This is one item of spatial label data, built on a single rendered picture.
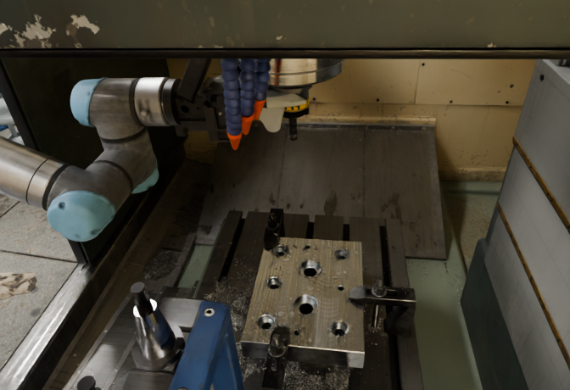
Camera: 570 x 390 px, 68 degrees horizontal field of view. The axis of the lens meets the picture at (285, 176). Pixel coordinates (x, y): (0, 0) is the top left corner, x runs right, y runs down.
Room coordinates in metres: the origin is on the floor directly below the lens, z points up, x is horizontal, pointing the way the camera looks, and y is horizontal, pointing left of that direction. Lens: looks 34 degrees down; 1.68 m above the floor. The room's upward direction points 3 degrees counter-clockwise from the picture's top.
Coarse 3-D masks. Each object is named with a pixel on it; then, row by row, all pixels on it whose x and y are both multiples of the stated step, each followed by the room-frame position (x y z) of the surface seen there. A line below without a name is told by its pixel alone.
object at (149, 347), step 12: (156, 312) 0.32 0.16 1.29; (144, 324) 0.30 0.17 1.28; (156, 324) 0.31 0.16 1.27; (168, 324) 0.33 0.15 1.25; (144, 336) 0.30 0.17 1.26; (156, 336) 0.30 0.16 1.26; (168, 336) 0.31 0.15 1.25; (144, 348) 0.30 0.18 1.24; (156, 348) 0.30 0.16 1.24; (168, 348) 0.31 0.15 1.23
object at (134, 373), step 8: (136, 368) 0.29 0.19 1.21; (128, 376) 0.28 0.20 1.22; (136, 376) 0.28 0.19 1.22; (144, 376) 0.28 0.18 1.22; (152, 376) 0.28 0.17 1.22; (160, 376) 0.28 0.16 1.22; (168, 376) 0.28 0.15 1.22; (120, 384) 0.27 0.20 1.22; (128, 384) 0.27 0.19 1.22; (136, 384) 0.27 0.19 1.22; (144, 384) 0.27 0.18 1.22; (152, 384) 0.27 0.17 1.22; (160, 384) 0.27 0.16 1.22; (168, 384) 0.27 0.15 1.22
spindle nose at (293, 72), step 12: (240, 60) 0.53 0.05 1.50; (276, 60) 0.50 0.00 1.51; (288, 60) 0.50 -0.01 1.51; (300, 60) 0.50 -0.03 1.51; (312, 60) 0.50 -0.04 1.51; (324, 60) 0.51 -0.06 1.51; (336, 60) 0.52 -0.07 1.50; (276, 72) 0.50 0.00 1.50; (288, 72) 0.50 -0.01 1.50; (300, 72) 0.50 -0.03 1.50; (312, 72) 0.50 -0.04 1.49; (324, 72) 0.51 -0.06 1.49; (336, 72) 0.52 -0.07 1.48; (276, 84) 0.50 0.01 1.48; (288, 84) 0.50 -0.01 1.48; (300, 84) 0.50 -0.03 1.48; (312, 84) 0.51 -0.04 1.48
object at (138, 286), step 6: (138, 282) 0.33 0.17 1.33; (132, 288) 0.32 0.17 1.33; (138, 288) 0.32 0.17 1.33; (144, 288) 0.32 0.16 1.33; (138, 294) 0.31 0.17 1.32; (144, 294) 0.32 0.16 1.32; (138, 300) 0.31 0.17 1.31; (144, 300) 0.32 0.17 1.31; (150, 300) 0.32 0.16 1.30; (138, 306) 0.31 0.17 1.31; (144, 306) 0.31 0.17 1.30; (150, 306) 0.32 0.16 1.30; (138, 312) 0.31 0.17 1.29; (144, 312) 0.31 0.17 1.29
